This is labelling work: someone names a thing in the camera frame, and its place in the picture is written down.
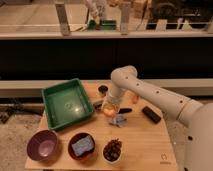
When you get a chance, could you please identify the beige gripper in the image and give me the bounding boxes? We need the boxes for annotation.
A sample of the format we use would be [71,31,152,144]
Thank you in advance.
[103,87,125,112]

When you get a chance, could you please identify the orange red apple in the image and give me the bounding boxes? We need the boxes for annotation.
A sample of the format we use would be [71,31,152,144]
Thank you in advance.
[103,108,116,117]

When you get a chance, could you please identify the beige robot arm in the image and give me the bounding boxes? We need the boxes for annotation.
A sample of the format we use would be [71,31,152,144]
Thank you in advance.
[102,65,213,171]

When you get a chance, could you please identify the small dark cup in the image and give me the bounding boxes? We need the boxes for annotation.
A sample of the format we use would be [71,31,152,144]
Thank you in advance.
[98,85,108,95]

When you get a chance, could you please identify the black marker pen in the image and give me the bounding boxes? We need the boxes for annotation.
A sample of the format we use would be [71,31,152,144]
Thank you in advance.
[119,108,132,114]

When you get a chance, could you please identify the small dark metal object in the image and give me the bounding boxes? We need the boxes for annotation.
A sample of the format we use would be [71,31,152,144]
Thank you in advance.
[93,100,103,111]

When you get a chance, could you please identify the small orange object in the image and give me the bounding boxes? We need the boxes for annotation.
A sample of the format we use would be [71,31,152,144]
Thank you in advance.
[132,94,139,104]

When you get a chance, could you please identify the blue crumpled cloth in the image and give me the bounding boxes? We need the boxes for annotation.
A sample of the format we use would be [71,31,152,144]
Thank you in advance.
[109,114,127,127]

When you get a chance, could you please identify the black rectangular block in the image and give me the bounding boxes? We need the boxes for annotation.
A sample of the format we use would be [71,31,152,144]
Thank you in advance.
[142,106,161,124]

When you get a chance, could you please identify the white bowl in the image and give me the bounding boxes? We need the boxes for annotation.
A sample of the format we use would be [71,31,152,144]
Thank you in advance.
[101,138,123,165]

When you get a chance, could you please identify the green plastic tray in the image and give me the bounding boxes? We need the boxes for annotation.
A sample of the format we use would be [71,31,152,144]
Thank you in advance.
[42,78,94,131]

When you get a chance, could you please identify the brown nuts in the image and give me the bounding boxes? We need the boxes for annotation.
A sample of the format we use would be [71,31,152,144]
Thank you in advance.
[103,138,123,162]

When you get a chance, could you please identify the blue sponge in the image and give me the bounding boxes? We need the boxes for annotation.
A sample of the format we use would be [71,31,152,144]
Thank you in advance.
[72,136,94,157]

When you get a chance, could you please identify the dark red bowl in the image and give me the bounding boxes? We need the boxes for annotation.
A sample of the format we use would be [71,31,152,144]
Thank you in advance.
[68,132,95,161]

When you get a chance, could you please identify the empty purple bowl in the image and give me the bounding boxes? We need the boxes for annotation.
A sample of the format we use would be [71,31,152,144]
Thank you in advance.
[26,130,59,162]

